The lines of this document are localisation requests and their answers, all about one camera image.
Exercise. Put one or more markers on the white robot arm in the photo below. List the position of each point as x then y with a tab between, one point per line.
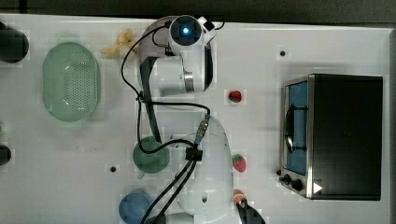
203	189

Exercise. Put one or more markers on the pink round plate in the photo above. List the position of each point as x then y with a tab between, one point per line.
153	45

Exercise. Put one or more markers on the upper strawberry toy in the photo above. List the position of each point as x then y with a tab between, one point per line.
235	96

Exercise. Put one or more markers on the strawberry toy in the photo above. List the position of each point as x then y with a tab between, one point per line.
235	96
239	163

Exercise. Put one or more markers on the lower strawberry toy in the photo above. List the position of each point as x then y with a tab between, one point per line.
239	163

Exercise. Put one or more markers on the green metal mug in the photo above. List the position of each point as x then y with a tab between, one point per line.
150	163

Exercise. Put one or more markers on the orange slice toy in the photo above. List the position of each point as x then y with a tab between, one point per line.
238	196

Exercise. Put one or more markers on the yellow toy banana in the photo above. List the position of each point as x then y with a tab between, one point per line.
124	43

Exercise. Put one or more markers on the blue cup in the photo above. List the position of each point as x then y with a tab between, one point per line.
134	206

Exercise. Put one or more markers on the green oval colander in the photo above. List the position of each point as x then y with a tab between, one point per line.
70	82

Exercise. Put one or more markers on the silver black toaster oven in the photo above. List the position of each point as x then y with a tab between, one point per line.
331	147

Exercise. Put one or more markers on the black round pot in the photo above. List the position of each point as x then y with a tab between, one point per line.
14	44

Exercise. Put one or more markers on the black cylinder container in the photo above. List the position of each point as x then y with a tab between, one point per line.
5	155

